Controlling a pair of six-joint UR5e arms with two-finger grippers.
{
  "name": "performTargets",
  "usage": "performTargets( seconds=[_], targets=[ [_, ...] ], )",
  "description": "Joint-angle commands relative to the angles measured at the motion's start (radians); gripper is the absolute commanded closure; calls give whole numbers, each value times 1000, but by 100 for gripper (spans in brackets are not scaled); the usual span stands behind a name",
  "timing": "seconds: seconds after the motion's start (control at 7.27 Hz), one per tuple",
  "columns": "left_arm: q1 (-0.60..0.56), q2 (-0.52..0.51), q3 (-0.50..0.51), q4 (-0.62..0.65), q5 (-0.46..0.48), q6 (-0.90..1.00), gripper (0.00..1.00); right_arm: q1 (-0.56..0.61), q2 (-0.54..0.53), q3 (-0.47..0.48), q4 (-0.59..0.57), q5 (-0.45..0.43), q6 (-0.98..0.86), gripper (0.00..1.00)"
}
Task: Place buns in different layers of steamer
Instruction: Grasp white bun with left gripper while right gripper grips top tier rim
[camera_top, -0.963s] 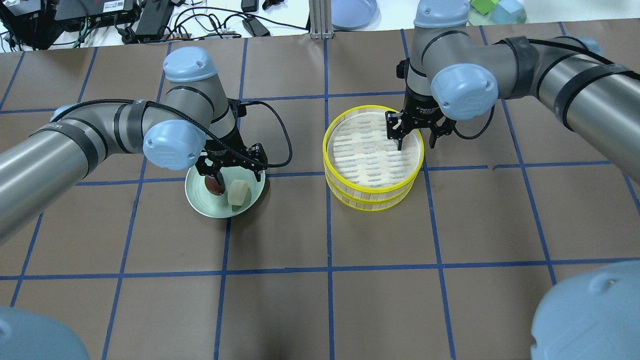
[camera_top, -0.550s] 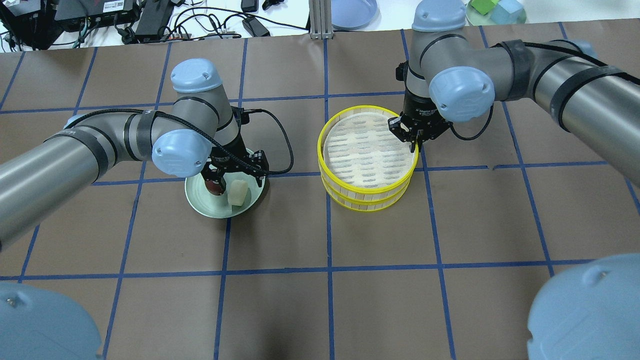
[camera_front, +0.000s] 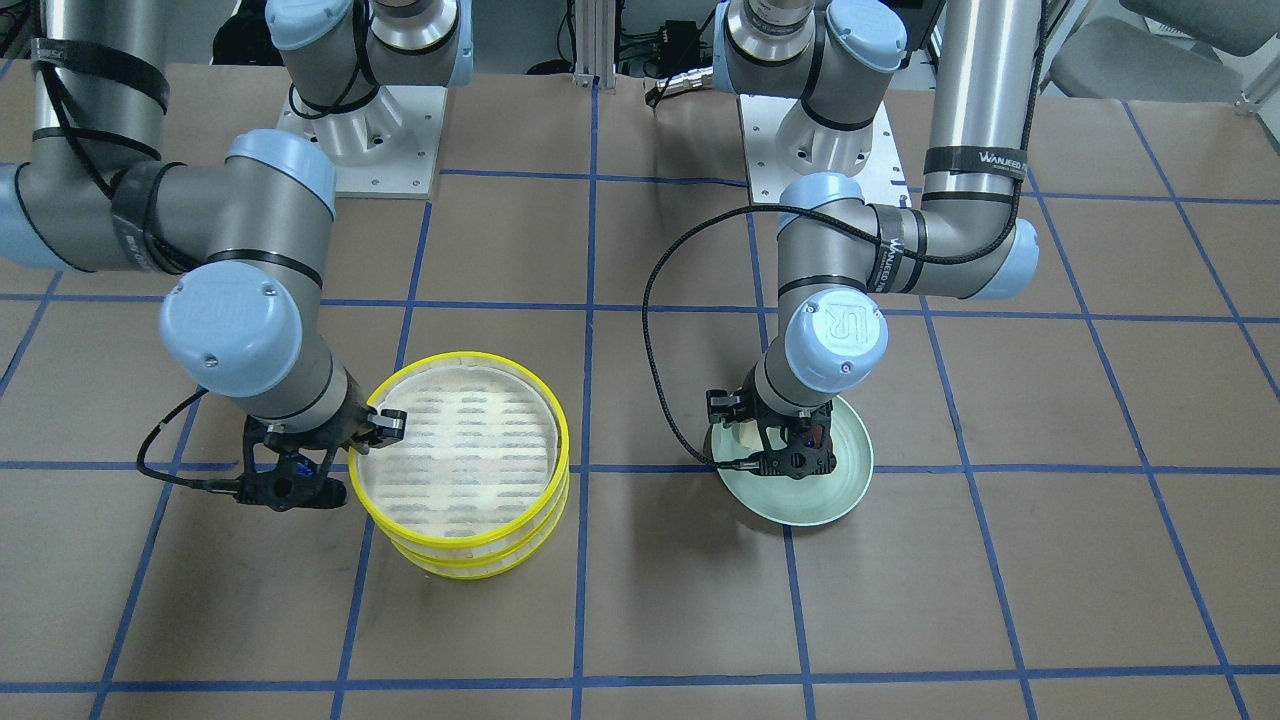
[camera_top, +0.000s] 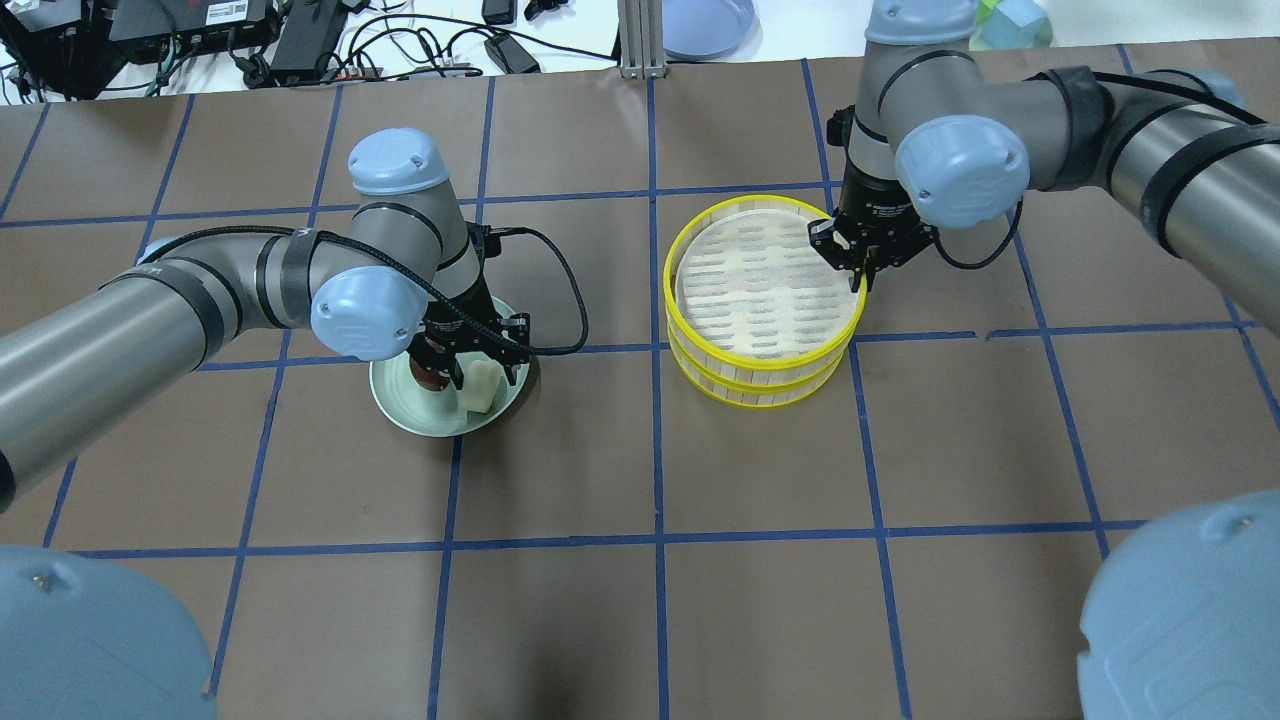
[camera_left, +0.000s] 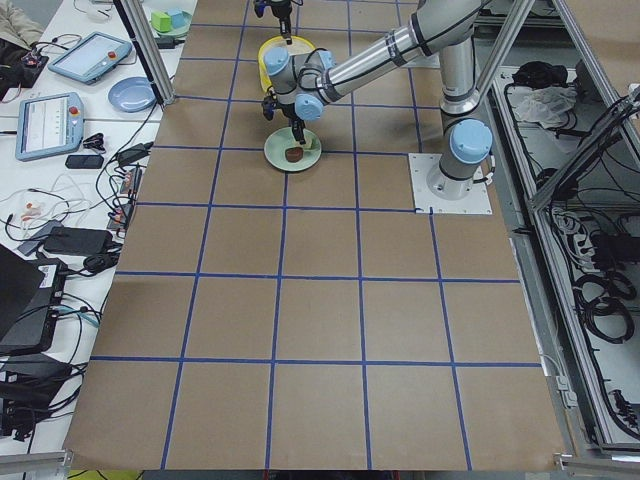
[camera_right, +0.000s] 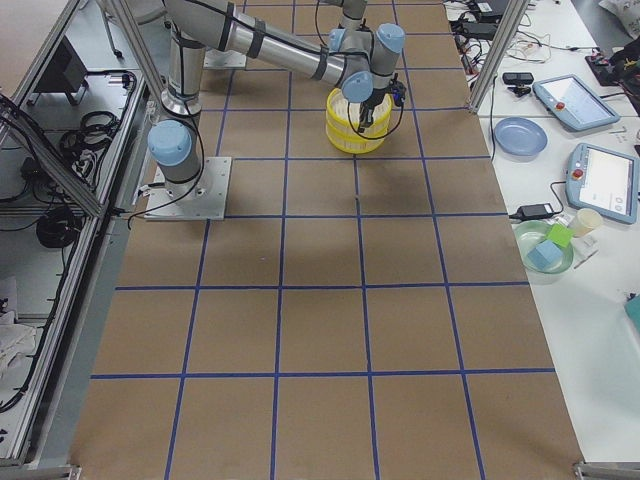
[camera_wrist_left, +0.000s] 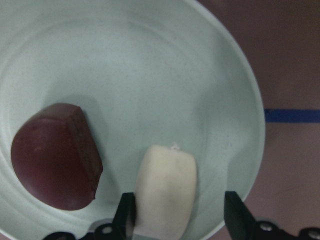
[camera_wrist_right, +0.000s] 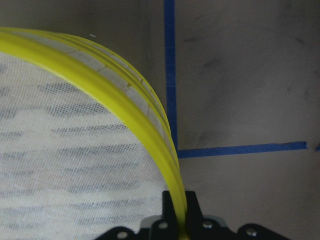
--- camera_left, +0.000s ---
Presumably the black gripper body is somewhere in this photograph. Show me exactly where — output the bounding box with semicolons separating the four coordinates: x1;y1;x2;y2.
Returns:
280;104;305;131
253;0;292;18

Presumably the black laptop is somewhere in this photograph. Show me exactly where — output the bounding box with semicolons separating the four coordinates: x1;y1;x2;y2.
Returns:
1;246;67;356

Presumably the black power brick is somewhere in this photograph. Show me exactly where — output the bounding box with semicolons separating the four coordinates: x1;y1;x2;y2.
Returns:
43;227;112;256

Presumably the light green round plate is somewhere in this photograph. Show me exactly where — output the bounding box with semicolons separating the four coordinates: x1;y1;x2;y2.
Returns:
264;127;322;172

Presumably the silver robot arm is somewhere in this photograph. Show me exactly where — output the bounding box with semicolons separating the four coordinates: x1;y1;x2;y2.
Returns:
262;1;486;172

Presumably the blue round plate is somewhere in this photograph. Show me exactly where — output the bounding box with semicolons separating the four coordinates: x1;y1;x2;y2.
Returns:
108;77;156;113

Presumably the teach pendant near plate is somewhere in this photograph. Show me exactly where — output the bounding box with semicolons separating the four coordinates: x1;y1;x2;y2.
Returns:
48;32;133;84

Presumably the aluminium frame post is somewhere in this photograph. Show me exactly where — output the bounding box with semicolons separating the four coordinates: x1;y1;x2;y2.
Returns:
113;0;175;109

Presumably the black power adapter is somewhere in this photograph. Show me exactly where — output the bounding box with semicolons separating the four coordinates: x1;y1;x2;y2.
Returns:
115;142;154;167

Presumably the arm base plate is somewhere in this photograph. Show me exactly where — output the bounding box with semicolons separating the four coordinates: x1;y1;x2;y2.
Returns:
408;153;493;215

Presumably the blue foam cube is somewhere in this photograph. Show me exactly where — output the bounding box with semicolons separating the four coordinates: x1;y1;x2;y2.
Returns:
166;8;187;29

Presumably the green foam cube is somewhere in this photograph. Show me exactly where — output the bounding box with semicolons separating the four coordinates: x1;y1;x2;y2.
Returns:
150;11;172;33

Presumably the white crumpled cloth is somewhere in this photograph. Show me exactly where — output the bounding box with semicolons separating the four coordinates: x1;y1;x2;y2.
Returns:
514;86;578;129

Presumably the dark red bun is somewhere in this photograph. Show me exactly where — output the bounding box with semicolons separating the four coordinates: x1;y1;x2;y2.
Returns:
284;147;304;163

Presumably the yellow top steamer layer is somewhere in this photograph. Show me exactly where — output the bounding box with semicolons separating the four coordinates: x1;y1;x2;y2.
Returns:
257;35;317;76

